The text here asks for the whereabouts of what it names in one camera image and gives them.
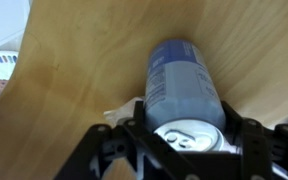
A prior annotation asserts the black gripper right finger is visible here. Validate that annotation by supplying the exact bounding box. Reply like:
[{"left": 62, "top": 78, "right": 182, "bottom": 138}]
[{"left": 221, "top": 100, "right": 288, "bottom": 180}]

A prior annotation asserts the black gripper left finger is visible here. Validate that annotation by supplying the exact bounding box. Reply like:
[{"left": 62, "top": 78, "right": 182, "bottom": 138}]
[{"left": 53, "top": 100, "right": 185, "bottom": 180}]

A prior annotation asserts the blue drink can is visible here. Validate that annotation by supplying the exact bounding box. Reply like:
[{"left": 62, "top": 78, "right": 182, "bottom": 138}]
[{"left": 143, "top": 38, "right": 227, "bottom": 153}]

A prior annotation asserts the wooden stool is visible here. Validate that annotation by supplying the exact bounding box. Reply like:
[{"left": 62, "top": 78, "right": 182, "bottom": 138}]
[{"left": 0, "top": 0, "right": 288, "bottom": 180}]

